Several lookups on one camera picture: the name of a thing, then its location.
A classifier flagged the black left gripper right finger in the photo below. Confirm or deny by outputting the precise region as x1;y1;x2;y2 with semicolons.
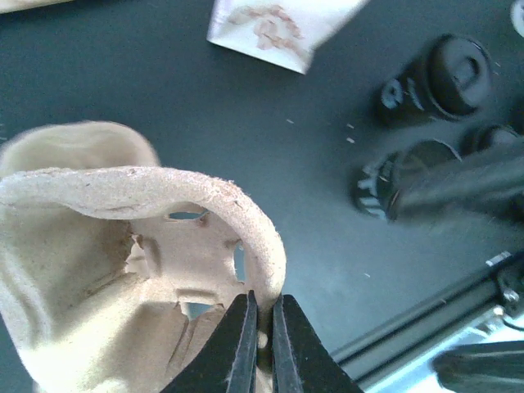
272;295;362;393

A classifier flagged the printed white paper bag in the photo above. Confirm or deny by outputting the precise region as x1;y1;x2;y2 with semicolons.
206;0;368;75

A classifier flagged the black plastic cup lid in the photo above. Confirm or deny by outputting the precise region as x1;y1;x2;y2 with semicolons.
460;124;522;156

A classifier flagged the brown pulp cup carrier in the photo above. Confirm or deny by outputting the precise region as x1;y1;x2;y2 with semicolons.
1;121;287;392

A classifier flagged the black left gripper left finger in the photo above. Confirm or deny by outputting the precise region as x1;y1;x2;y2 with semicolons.
162;291;258;393

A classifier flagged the black paper coffee cup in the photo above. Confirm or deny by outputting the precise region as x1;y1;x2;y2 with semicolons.
375;34;493;129

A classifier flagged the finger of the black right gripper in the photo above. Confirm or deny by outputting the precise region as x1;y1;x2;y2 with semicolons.
388;139;523;222

